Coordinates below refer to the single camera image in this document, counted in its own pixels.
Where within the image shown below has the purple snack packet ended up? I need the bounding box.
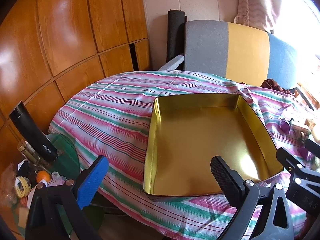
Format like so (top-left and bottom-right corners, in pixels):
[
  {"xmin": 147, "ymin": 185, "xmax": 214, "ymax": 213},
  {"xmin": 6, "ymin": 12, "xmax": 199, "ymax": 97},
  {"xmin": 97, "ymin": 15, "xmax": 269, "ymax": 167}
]
[{"xmin": 279, "ymin": 118, "xmax": 291, "ymax": 134}]

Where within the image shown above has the orange fruit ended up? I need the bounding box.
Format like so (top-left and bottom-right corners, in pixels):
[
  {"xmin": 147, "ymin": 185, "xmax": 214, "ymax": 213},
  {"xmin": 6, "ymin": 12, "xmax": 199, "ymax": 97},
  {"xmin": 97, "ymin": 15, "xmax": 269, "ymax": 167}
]
[{"xmin": 36, "ymin": 170, "xmax": 51, "ymax": 183}]

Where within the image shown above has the yellow tape roll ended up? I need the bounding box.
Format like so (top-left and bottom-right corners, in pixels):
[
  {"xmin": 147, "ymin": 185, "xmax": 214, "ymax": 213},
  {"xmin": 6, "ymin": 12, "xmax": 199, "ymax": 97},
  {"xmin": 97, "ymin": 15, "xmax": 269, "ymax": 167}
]
[{"xmin": 14, "ymin": 177, "xmax": 31, "ymax": 198}]

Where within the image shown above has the glass bottle gold cap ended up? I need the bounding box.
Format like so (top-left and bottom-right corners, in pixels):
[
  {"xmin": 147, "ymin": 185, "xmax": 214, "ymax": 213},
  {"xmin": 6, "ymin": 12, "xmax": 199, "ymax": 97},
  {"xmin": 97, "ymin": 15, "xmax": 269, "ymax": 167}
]
[{"xmin": 17, "ymin": 140, "xmax": 47, "ymax": 169}]

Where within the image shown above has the dark red cloth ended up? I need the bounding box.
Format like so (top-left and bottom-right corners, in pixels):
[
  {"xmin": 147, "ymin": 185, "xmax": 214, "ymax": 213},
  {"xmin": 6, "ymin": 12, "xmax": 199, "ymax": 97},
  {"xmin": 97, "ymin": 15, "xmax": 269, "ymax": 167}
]
[{"xmin": 260, "ymin": 79, "xmax": 296, "ymax": 95}]

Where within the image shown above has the black thermos bottle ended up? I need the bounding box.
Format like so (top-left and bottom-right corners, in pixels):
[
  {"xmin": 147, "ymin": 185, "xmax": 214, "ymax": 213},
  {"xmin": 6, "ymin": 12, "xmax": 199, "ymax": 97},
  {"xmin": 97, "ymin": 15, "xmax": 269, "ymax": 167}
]
[{"xmin": 9, "ymin": 101, "xmax": 58, "ymax": 162}]

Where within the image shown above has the gold metal tin tray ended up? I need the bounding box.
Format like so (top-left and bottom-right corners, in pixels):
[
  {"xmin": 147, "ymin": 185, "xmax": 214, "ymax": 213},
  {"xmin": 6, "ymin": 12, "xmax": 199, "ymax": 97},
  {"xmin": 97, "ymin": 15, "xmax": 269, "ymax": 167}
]
[{"xmin": 143, "ymin": 93, "xmax": 283, "ymax": 201}]

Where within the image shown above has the striped pink green bedsheet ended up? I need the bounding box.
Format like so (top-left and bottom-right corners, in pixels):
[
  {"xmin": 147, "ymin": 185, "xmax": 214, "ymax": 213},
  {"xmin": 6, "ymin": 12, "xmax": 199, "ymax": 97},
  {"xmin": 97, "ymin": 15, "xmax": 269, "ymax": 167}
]
[{"xmin": 49, "ymin": 71, "xmax": 310, "ymax": 239}]

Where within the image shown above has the grey yellow blue chair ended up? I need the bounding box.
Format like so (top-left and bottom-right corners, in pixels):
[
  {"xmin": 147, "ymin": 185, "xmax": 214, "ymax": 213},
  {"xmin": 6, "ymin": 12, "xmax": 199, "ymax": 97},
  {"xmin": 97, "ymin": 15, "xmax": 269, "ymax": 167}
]
[{"xmin": 160, "ymin": 20, "xmax": 298, "ymax": 89}]

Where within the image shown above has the pink curtain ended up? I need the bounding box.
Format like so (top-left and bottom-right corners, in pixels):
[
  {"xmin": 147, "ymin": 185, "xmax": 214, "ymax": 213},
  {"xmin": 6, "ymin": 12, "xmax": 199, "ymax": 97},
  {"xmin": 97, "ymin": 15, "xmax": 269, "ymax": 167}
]
[{"xmin": 234, "ymin": 0, "xmax": 281, "ymax": 34}]

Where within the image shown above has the wooden wardrobe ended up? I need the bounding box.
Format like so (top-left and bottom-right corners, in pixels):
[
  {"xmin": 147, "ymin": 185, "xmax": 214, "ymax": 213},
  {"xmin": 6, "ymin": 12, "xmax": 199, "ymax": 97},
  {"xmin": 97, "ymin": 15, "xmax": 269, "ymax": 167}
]
[{"xmin": 1, "ymin": 0, "xmax": 151, "ymax": 170}]

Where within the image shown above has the rolled black yoga mat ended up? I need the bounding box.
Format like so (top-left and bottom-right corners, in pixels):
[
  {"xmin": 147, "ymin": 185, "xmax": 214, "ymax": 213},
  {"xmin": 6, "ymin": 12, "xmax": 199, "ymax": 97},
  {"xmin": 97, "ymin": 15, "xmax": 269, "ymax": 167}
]
[{"xmin": 167, "ymin": 10, "xmax": 186, "ymax": 62}]

